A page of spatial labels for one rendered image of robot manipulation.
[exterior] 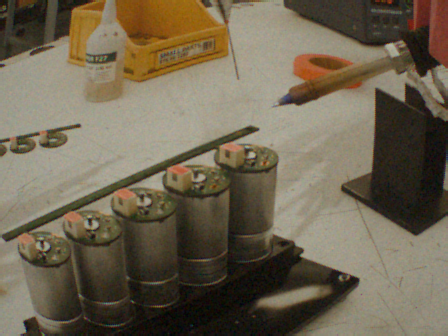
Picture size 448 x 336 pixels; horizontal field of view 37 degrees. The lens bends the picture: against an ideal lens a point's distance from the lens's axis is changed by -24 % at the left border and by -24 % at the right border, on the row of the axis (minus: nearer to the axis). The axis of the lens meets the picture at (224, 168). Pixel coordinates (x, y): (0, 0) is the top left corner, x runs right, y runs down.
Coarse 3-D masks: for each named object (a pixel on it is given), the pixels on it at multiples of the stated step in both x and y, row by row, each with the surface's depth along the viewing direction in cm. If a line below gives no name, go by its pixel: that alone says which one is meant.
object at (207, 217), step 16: (192, 176) 32; (224, 192) 31; (176, 208) 31; (192, 208) 31; (208, 208) 31; (224, 208) 32; (176, 224) 31; (192, 224) 31; (208, 224) 31; (224, 224) 32; (176, 240) 32; (192, 240) 31; (208, 240) 32; (224, 240) 32; (192, 256) 32; (208, 256) 32; (224, 256) 33; (192, 272) 32; (208, 272) 32; (224, 272) 33
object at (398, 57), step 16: (384, 48) 31; (400, 48) 31; (368, 64) 31; (384, 64) 31; (400, 64) 31; (320, 80) 31; (336, 80) 31; (352, 80) 31; (304, 96) 32; (320, 96) 32
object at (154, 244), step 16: (160, 208) 29; (128, 224) 29; (144, 224) 29; (160, 224) 29; (128, 240) 29; (144, 240) 29; (160, 240) 29; (128, 256) 30; (144, 256) 29; (160, 256) 30; (176, 256) 31; (128, 272) 30; (144, 272) 30; (160, 272) 30; (176, 272) 31; (144, 288) 30; (160, 288) 30; (176, 288) 31; (144, 304) 30; (160, 304) 31
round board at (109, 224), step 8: (96, 216) 28; (104, 216) 29; (112, 216) 29; (64, 224) 28; (104, 224) 28; (112, 224) 28; (120, 224) 28; (64, 232) 27; (88, 232) 27; (96, 232) 28; (104, 232) 28; (112, 232) 28; (120, 232) 28; (80, 240) 27; (88, 240) 27; (96, 240) 27; (104, 240) 27; (112, 240) 27
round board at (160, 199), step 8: (136, 192) 31; (144, 192) 31; (152, 192) 31; (160, 192) 31; (112, 200) 30; (152, 200) 30; (160, 200) 30; (168, 200) 30; (112, 208) 29; (144, 208) 29; (152, 208) 30; (168, 208) 30; (120, 216) 29; (128, 216) 29; (136, 216) 29; (144, 216) 29; (152, 216) 29; (160, 216) 29; (168, 216) 29
